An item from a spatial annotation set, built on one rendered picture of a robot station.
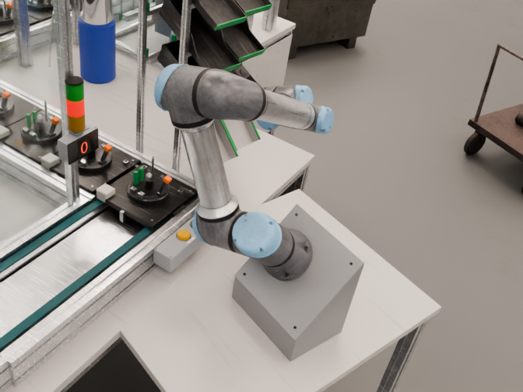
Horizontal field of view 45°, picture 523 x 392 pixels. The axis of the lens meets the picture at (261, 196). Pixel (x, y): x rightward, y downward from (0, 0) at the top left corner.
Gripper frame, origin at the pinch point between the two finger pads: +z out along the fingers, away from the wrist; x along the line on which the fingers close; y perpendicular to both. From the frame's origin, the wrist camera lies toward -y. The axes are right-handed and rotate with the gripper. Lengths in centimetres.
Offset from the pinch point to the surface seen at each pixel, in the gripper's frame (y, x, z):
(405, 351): 94, -5, -52
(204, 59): -12.5, -0.9, 0.0
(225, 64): -8.4, 4.1, -3.4
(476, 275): 163, 124, -25
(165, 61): -13.4, -2.1, 16.5
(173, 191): 25.5, -21.9, 12.2
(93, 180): 15, -36, 33
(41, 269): 23, -71, 21
